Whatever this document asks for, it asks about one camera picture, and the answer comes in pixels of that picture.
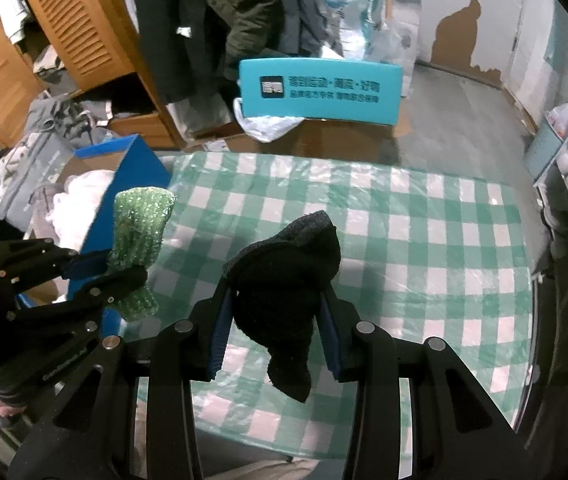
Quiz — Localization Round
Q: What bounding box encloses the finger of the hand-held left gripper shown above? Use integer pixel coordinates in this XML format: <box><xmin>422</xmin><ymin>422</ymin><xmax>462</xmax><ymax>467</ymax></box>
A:
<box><xmin>6</xmin><ymin>265</ymin><xmax>149</xmax><ymax>322</ymax></box>
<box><xmin>0</xmin><ymin>239</ymin><xmax>111</xmax><ymax>292</ymax></box>

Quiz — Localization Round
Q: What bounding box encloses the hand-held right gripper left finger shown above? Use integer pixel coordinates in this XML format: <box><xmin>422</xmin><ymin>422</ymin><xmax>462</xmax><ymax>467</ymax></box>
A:
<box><xmin>6</xmin><ymin>280</ymin><xmax>237</xmax><ymax>480</ymax></box>

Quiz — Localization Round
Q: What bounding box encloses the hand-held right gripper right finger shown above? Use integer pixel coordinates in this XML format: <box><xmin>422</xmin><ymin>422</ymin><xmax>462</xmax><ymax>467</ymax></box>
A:
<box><xmin>316</xmin><ymin>285</ymin><xmax>544</xmax><ymax>480</ymax></box>

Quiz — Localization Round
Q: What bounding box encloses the green scrub cloth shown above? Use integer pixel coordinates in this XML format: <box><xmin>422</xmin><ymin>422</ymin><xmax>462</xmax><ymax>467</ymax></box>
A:
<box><xmin>106</xmin><ymin>187</ymin><xmax>175</xmax><ymax>320</ymax></box>

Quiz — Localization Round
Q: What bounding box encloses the grey-brown towel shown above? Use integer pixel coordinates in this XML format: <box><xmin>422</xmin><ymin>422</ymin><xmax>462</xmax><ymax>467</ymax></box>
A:
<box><xmin>29</xmin><ymin>185</ymin><xmax>65</xmax><ymax>238</ymax></box>

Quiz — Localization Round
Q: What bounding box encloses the white mesh bath loofah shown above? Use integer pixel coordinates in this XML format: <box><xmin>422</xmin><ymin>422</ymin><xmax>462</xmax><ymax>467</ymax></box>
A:
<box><xmin>46</xmin><ymin>170</ymin><xmax>117</xmax><ymax>233</ymax></box>

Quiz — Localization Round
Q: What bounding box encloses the black sock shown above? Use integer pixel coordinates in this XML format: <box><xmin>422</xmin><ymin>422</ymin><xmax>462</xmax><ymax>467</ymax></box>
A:
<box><xmin>224</xmin><ymin>210</ymin><xmax>342</xmax><ymax>403</ymax></box>

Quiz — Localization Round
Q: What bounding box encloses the blue cardboard box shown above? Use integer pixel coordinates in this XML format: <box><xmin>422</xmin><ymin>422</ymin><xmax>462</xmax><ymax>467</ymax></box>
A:
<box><xmin>23</xmin><ymin>135</ymin><xmax>172</xmax><ymax>331</ymax></box>

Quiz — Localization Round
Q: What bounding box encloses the person's left forearm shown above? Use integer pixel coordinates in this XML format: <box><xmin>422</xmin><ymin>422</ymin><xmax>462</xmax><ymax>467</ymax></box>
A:
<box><xmin>0</xmin><ymin>367</ymin><xmax>40</xmax><ymax>407</ymax></box>

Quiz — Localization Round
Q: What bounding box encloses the grey tote bag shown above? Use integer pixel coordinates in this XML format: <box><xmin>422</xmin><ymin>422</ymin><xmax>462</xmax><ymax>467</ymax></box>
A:
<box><xmin>0</xmin><ymin>132</ymin><xmax>75</xmax><ymax>221</ymax></box>

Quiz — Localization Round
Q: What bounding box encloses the green checkered tablecloth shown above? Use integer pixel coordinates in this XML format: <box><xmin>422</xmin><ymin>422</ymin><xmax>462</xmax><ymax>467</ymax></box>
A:
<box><xmin>124</xmin><ymin>152</ymin><xmax>534</xmax><ymax>461</ymax></box>

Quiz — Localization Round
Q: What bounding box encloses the grey hoodie pile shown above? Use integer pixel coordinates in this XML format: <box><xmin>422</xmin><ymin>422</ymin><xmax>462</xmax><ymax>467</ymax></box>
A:
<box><xmin>26</xmin><ymin>97</ymin><xmax>120</xmax><ymax>143</ymax></box>

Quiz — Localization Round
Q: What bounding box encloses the white crumpled sheet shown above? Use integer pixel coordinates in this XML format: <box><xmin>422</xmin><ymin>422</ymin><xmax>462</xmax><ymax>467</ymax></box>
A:
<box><xmin>166</xmin><ymin>97</ymin><xmax>235</xmax><ymax>136</ymax></box>

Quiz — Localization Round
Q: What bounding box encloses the brown cardboard box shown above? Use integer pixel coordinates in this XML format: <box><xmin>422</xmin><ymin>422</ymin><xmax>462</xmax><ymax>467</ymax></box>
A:
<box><xmin>194</xmin><ymin>115</ymin><xmax>405</xmax><ymax>163</ymax></box>

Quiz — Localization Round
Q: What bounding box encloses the teal printed box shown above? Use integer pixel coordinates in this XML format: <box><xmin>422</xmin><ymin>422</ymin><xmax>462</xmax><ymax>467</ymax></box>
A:
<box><xmin>238</xmin><ymin>57</ymin><xmax>405</xmax><ymax>126</ymax></box>

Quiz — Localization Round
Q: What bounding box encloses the black hanging jacket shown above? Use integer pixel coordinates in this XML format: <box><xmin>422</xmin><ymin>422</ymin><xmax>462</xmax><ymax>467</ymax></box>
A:
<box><xmin>131</xmin><ymin>0</ymin><xmax>229</xmax><ymax>106</ymax></box>

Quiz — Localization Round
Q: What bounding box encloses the wooden louvered wardrobe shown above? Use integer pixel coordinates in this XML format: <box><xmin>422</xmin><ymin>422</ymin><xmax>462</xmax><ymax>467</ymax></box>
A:
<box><xmin>0</xmin><ymin>0</ymin><xmax>185</xmax><ymax>151</ymax></box>

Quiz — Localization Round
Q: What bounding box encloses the white hanging garment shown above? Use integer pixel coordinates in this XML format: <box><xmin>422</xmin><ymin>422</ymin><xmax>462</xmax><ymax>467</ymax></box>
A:
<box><xmin>0</xmin><ymin>0</ymin><xmax>30</xmax><ymax>43</ymax></box>

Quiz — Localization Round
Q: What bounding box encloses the light blue bin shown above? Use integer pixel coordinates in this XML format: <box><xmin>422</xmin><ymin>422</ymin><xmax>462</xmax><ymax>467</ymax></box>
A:
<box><xmin>524</xmin><ymin>122</ymin><xmax>564</xmax><ymax>181</ymax></box>

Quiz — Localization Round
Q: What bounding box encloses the olive hanging jacket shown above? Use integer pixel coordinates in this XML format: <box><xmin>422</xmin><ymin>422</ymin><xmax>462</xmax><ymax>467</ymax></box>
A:
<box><xmin>199</xmin><ymin>0</ymin><xmax>277</xmax><ymax>63</ymax></box>

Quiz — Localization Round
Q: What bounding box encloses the clear plastic bag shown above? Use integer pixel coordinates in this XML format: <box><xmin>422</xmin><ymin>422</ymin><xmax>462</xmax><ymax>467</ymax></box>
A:
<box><xmin>364</xmin><ymin>20</ymin><xmax>419</xmax><ymax>63</ymax></box>

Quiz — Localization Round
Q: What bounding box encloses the pink white plastic bag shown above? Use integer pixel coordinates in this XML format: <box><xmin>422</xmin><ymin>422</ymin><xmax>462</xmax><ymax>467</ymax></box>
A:
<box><xmin>546</xmin><ymin>102</ymin><xmax>568</xmax><ymax>136</ymax></box>

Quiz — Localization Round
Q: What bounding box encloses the blue-grey hanging jacket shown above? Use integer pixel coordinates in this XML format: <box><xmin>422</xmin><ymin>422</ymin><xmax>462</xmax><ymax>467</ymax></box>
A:
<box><xmin>269</xmin><ymin>0</ymin><xmax>332</xmax><ymax>56</ymax></box>

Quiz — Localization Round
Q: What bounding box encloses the large blue plastic bag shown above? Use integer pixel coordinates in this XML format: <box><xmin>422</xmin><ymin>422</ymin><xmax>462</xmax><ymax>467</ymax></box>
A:
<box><xmin>321</xmin><ymin>0</ymin><xmax>395</xmax><ymax>61</ymax></box>

